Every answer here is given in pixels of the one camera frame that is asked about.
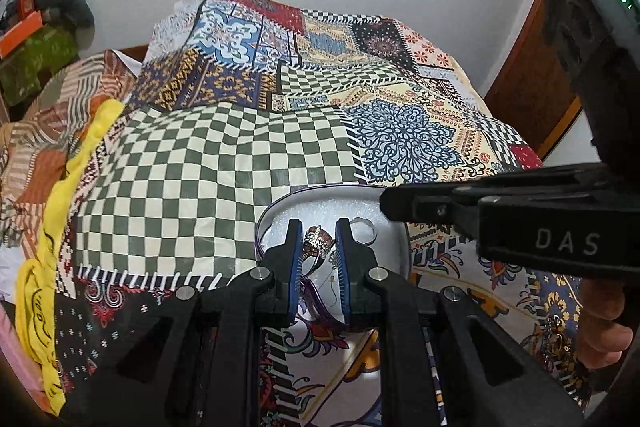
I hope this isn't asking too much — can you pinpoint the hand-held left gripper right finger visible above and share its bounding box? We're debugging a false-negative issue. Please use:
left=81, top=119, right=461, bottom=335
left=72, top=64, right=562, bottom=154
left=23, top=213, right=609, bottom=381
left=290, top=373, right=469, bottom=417
left=334, top=218, right=587, bottom=427

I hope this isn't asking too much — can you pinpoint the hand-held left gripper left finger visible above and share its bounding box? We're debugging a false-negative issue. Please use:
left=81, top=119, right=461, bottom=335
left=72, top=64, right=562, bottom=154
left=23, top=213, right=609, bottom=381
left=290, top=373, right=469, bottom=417
left=60, top=218, right=306, bottom=427

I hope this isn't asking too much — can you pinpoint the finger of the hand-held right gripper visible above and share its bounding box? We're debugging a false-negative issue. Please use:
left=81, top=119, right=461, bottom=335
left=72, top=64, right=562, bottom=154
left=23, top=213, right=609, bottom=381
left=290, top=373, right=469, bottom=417
left=379, top=163, right=609, bottom=238

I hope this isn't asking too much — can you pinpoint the brown gem ring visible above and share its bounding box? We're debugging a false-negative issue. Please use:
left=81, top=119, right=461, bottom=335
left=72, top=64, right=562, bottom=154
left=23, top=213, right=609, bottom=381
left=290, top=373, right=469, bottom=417
left=303, top=225, right=338, bottom=258

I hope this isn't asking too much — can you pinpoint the white oval jewelry box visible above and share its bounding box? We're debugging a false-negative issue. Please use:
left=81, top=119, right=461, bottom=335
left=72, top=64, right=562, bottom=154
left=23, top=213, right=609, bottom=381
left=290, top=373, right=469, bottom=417
left=254, top=186, right=413, bottom=334

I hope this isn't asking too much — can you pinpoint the person's right hand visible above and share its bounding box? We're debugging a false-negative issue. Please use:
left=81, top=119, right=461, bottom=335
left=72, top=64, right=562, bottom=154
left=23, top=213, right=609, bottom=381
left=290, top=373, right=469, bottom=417
left=579, top=278, right=634, bottom=372

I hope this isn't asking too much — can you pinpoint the thin hook earring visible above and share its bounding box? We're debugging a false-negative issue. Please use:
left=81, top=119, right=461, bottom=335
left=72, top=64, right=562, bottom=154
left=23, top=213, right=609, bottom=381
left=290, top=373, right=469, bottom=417
left=320, top=271, right=342, bottom=308

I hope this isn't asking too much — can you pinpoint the purple ribbon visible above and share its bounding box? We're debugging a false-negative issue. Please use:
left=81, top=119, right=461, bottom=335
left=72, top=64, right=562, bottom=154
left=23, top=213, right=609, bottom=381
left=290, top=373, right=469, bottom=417
left=300, top=279, right=346, bottom=325

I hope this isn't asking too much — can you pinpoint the patchwork printed blanket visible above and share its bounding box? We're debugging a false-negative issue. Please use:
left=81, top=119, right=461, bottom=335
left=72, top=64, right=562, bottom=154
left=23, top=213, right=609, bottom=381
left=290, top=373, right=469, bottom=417
left=50, top=0, right=616, bottom=427

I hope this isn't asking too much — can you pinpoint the dark dangling earring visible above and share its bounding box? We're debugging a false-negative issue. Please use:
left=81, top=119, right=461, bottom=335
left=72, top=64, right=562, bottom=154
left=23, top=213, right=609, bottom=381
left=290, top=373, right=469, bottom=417
left=542, top=314, right=573, bottom=355

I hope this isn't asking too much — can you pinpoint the yellow cloth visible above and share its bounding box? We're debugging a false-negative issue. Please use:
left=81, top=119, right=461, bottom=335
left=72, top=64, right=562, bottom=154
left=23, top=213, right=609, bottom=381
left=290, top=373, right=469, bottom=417
left=14, top=99, right=126, bottom=415

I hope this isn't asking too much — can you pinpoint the brown striped blanket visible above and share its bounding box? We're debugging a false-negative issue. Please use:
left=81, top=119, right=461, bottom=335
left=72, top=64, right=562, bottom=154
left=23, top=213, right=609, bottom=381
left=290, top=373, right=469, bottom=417
left=0, top=49, right=138, bottom=248

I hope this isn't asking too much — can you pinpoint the green box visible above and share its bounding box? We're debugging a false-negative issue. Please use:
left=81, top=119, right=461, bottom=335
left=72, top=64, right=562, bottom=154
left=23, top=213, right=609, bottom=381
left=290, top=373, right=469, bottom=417
left=0, top=24, right=80, bottom=108

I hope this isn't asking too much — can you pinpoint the dark grey cushion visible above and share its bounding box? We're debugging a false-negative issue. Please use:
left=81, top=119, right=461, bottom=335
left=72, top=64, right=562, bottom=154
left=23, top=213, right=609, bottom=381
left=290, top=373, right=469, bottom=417
left=36, top=0, right=96, bottom=30

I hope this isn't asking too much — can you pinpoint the orange box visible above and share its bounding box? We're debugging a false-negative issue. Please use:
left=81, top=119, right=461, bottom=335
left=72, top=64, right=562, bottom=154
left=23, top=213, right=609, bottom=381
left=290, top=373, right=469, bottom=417
left=0, top=10, right=44, bottom=58

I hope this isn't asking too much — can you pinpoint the silver band ring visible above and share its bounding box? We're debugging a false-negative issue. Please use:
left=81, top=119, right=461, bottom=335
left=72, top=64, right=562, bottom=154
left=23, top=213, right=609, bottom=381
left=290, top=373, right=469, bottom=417
left=349, top=217, right=378, bottom=244

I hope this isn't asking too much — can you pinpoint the wooden door frame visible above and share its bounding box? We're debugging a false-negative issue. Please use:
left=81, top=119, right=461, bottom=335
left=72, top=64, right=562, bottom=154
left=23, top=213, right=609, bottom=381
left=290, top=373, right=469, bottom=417
left=482, top=0, right=640, bottom=162

